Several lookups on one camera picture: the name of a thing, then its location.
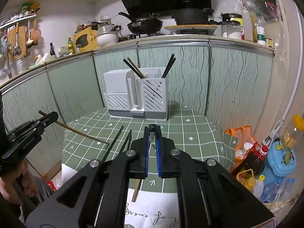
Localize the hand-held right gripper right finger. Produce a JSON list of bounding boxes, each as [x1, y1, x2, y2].
[[150, 124, 276, 228]]

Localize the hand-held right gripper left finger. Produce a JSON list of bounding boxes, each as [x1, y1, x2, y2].
[[25, 126, 150, 228]]

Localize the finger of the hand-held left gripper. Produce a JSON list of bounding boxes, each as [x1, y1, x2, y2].
[[14, 124, 46, 143], [7, 111, 59, 137]]

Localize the wooden chopstick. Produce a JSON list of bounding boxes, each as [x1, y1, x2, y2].
[[131, 179, 143, 203], [127, 57, 146, 79], [38, 110, 110, 145]]

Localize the white utensil holder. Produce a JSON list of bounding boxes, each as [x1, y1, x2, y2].
[[103, 67, 170, 122]]

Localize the person's left forearm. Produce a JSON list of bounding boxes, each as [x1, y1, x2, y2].
[[0, 195, 27, 228]]

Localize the person's left hand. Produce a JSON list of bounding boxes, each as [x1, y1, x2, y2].
[[0, 160, 39, 205]]

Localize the green checked tablecloth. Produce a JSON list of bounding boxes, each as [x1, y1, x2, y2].
[[60, 100, 235, 228]]

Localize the white crumpled bag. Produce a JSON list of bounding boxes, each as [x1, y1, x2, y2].
[[34, 53, 52, 66]]

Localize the steel cup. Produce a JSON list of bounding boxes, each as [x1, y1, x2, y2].
[[15, 57, 26, 74]]

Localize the wooden cutting board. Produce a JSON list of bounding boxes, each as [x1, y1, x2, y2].
[[7, 25, 27, 63]]

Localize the white ladle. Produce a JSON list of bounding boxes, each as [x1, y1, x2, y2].
[[25, 20, 34, 46]]

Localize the orange plastic bag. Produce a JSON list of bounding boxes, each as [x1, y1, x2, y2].
[[224, 125, 255, 171]]

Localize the yellow box with round window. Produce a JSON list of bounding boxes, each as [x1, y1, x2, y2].
[[73, 26, 98, 53]]

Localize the yellow cooking oil bottle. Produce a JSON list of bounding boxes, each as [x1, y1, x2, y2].
[[236, 169, 258, 191]]

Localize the large white bowl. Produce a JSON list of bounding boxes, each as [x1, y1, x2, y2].
[[96, 33, 119, 48]]

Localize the dark sauce bottle red cap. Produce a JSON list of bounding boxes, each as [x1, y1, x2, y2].
[[234, 142, 269, 179]]

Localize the pale stacked bowl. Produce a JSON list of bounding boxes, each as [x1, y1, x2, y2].
[[97, 26, 118, 36]]

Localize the white bottle yellow cap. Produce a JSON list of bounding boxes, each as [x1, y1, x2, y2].
[[252, 174, 266, 199]]

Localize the green wavy-pattern kitchen cabinet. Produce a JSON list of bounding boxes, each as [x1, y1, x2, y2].
[[0, 39, 276, 178]]

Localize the green yellow snack packets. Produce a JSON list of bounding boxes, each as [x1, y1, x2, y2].
[[22, 2, 41, 12]]

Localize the gas stove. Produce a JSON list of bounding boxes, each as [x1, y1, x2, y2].
[[119, 31, 214, 40]]

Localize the clear plastic water bottle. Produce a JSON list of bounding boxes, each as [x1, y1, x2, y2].
[[260, 178, 296, 202]]

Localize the blue plastic container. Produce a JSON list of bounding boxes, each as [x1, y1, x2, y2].
[[266, 139, 297, 177]]

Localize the black wok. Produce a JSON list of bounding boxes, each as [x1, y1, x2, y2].
[[118, 11, 164, 35]]

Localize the round wooden board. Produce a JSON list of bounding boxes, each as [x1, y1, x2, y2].
[[164, 24, 218, 35]]

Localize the clear jar yellow lid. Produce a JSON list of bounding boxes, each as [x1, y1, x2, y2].
[[282, 114, 304, 149]]

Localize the black cast-iron pot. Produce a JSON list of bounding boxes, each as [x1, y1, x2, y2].
[[172, 8, 215, 25]]

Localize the large clear canister white powder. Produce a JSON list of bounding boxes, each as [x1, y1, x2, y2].
[[227, 21, 242, 40]]

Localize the white pipe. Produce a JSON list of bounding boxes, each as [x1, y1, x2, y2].
[[273, 11, 304, 133]]

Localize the black kitchen appliance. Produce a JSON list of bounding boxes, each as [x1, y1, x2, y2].
[[221, 13, 243, 23]]

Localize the white squeeze bottle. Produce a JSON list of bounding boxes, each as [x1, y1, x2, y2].
[[242, 5, 254, 41]]

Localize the white bottle green label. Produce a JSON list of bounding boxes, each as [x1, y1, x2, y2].
[[256, 19, 267, 46]]

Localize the white wall rack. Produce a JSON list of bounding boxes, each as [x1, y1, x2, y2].
[[0, 14, 37, 29]]

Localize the plastic-covered wall shelf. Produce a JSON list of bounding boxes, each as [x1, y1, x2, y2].
[[234, 0, 284, 25]]

